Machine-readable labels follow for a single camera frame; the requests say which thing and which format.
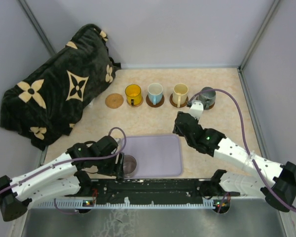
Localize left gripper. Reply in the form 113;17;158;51
95;151;124;178

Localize purple glass mug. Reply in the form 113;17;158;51
123;155;137;178

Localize grey ceramic mug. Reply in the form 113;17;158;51
197;87;216;99

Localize lavender plastic tray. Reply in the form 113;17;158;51
123;134;183;178

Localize brown wooden coaster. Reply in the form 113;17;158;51
169;94;188;108

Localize cream mug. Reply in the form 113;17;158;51
172;83;188;108

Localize dark wooden coaster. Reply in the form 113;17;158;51
146;95;165;108

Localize dark woven rattan coaster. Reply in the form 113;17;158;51
105;93;124;109

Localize white mug blue handle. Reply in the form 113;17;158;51
148;83;163;105

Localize light woven rattan coaster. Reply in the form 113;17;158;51
126;97;144;108

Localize yellow mug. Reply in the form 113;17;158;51
125;84;142;105

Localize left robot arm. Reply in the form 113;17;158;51
0;135;118;222

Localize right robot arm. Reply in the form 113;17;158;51
173;112;296;212

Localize black floral blanket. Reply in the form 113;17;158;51
0;24;121;150

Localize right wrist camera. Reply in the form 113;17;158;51
187;100;204;120

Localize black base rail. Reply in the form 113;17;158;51
69;178;226;205

